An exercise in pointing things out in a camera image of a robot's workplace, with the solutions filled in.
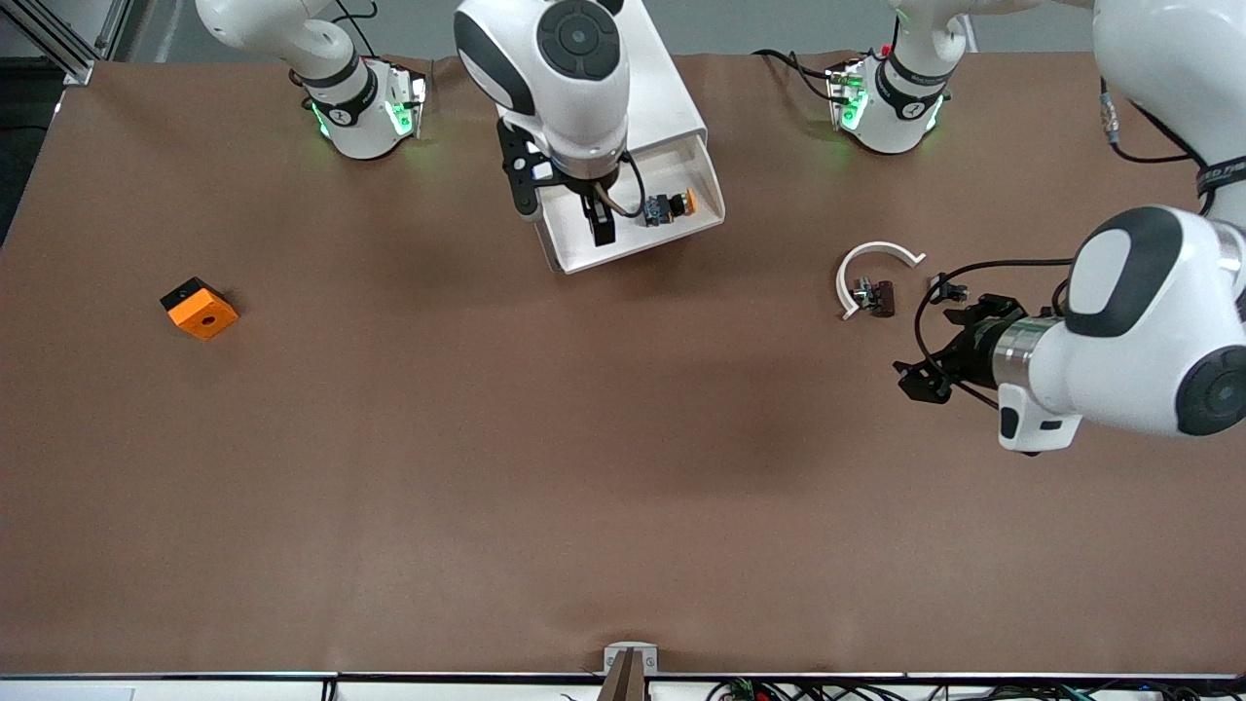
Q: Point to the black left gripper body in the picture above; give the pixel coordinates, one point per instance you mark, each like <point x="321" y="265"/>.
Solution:
<point x="974" y="348"/>

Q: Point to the grey metal camera bracket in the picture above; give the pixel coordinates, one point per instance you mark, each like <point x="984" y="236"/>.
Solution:
<point x="631" y="672"/>

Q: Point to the brown table cover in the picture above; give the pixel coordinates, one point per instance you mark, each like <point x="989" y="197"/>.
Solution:
<point x="487" y="438"/>

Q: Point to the orange and black button box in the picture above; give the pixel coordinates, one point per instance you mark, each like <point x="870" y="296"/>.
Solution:
<point x="204" y="316"/>

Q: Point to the white plastic drawer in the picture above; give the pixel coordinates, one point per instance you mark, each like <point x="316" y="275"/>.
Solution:
<point x="681" y="161"/>

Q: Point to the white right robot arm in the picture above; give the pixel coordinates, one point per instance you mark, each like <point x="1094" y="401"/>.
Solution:
<point x="574" y="97"/>

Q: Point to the orange push button black body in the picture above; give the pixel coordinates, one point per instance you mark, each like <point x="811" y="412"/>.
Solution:
<point x="670" y="207"/>

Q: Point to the brown cylinder with metal fitting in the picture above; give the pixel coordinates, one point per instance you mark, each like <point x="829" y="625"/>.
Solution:
<point x="884" y="297"/>

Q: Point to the small black switch part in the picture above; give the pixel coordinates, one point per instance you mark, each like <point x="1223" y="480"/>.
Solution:
<point x="949" y="290"/>

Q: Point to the aluminium frame post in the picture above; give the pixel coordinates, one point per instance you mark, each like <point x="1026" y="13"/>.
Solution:
<point x="78" y="73"/>

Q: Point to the white drawer cabinet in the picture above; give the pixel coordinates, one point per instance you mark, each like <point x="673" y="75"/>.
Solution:
<point x="662" y="88"/>

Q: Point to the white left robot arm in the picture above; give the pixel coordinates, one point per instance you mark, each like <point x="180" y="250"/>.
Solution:
<point x="1149" y="321"/>

